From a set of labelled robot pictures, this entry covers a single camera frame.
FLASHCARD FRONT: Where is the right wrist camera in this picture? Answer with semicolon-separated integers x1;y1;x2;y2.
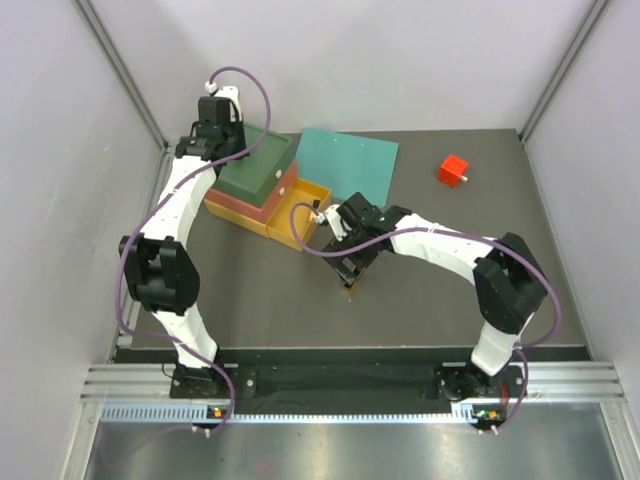
310;204;351;242

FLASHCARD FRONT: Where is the red cube with peg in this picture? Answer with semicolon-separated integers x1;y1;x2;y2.
437;155;469;188

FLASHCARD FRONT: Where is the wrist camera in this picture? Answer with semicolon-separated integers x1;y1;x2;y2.
204;81;244;122
310;204;351;242

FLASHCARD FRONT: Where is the green top drawer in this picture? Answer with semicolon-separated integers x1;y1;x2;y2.
259;136;295;207

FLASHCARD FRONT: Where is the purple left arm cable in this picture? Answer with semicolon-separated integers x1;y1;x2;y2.
112;65;274;436

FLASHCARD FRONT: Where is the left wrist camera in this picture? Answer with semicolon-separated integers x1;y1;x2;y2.
204;81;244;122

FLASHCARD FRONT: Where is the red drawer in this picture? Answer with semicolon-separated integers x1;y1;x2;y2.
264;159;298;221

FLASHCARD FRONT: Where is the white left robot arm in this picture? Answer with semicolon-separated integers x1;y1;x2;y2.
119;86;246;398

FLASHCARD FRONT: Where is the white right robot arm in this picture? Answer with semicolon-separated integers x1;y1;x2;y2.
313;193;547;401

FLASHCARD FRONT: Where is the three-tier drawer organizer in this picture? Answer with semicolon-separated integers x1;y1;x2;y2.
204;123;301;241

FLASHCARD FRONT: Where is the aluminium front rail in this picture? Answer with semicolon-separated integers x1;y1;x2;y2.
80;362;625;424

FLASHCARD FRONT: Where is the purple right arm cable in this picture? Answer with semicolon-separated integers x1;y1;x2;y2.
289;202;564;434

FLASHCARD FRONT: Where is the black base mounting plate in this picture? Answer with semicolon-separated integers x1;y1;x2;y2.
170;361;526;406

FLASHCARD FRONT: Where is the teal mat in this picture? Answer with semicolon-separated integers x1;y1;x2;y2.
296;128;399;207

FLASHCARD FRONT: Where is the yellow bottom drawer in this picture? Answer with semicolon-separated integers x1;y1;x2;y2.
267;178;332;251

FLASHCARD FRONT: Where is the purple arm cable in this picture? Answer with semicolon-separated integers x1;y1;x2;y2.
112;65;274;436
289;202;564;434

